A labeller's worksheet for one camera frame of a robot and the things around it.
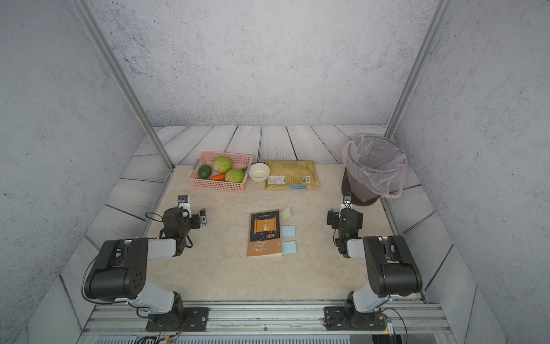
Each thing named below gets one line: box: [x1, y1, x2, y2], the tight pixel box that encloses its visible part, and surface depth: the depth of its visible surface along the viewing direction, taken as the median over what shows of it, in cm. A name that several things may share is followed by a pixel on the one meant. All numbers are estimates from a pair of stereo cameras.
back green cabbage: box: [213, 156, 233, 175], surface depth 116 cm
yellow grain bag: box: [264, 159, 320, 191], surface depth 116 cm
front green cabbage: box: [224, 168, 245, 183], surface depth 110 cm
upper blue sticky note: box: [281, 225, 296, 237], surface depth 95 cm
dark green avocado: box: [198, 164, 212, 180], surface depth 116 cm
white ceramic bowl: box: [248, 162, 270, 183], surface depth 116 cm
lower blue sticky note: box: [282, 240, 297, 255], surface depth 91 cm
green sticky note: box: [280, 206, 291, 222], surface depth 99 cm
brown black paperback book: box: [247, 209, 283, 257], surface depth 93 cm
